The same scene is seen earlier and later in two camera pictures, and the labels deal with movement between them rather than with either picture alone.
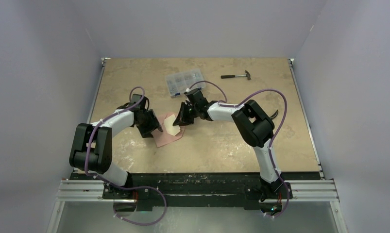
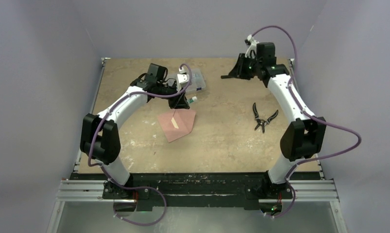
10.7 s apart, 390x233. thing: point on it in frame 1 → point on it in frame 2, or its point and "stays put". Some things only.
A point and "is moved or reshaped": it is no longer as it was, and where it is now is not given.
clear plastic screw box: x=177 y=83 stays put
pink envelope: x=162 y=138 is moved or reshaped
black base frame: x=197 y=191 stays put
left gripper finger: x=150 y=124 → x=179 y=102
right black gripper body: x=195 y=110 → x=253 y=65
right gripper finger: x=185 y=116 → x=240 y=70
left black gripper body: x=144 y=116 → x=168 y=90
